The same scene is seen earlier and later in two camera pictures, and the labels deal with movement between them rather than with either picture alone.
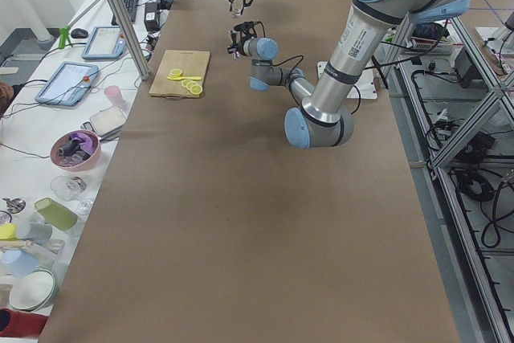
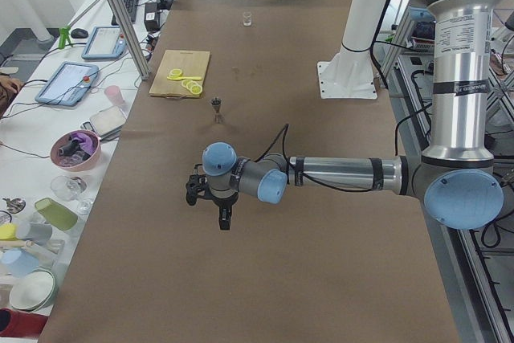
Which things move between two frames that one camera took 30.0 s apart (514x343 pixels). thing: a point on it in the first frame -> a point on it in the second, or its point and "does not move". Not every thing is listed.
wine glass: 68,188 does not move
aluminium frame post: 119,16 does not move
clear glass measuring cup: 237,6 -> 247,21
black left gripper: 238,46 -> 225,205
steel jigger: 232,49 -> 217,102
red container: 21,324 does not move
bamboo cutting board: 193,63 does not move
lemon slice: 176,72 does not move
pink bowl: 75,150 does not move
